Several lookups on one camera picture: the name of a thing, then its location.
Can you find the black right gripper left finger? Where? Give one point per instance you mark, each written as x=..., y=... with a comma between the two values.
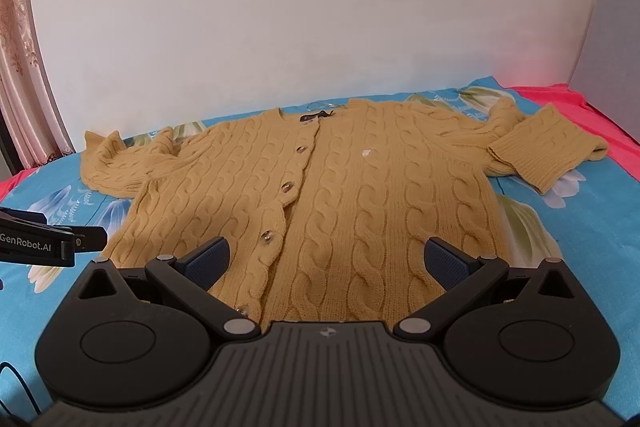
x=128, y=338

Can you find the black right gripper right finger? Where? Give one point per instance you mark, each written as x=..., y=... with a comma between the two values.
x=530, y=339

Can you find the mustard cable-knit cardigan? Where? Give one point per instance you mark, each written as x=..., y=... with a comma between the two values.
x=327, y=215

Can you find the pink patterned curtain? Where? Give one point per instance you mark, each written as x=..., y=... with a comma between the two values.
x=28, y=106

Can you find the red blanket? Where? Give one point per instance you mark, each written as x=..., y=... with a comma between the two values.
x=624, y=150

